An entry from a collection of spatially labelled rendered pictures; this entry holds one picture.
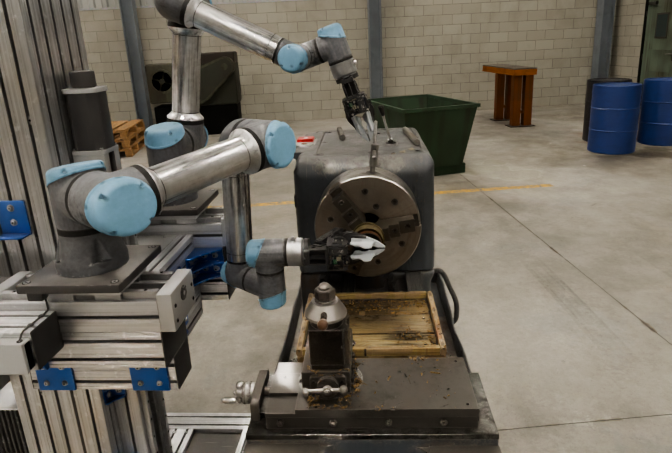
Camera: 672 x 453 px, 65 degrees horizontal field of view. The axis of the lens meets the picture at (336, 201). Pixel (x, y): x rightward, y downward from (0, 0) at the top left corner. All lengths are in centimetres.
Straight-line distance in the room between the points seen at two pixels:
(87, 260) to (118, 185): 23
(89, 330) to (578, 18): 1222
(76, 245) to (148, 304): 19
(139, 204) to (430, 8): 1091
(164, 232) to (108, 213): 65
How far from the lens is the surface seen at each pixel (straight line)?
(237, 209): 147
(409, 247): 160
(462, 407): 105
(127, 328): 127
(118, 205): 108
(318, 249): 138
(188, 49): 174
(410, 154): 172
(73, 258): 125
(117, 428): 179
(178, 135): 166
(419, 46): 1172
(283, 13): 1144
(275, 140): 129
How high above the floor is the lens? 161
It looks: 17 degrees down
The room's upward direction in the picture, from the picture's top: 3 degrees counter-clockwise
